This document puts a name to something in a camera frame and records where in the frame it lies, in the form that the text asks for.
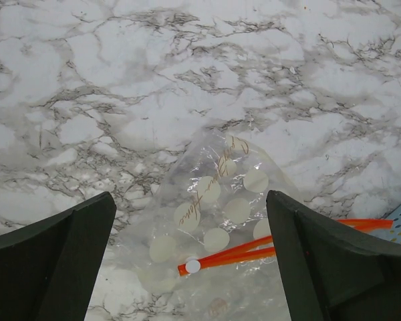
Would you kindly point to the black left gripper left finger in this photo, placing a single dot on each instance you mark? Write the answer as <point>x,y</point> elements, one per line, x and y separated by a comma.
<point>48,269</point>

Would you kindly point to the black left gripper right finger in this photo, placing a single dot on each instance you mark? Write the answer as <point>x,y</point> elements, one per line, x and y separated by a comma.
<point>331,271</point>

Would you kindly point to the clear zip bag orange zipper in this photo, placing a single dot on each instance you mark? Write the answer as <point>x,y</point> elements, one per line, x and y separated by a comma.
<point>204,239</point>

